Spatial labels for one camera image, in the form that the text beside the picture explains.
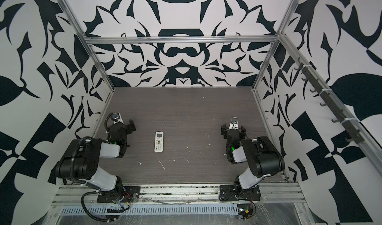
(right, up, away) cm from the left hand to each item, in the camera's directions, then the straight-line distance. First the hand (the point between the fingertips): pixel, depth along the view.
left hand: (121, 119), depth 92 cm
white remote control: (+23, -12, 0) cm, 26 cm away
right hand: (+69, -3, 0) cm, 69 cm away
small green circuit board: (+68, -41, -20) cm, 82 cm away
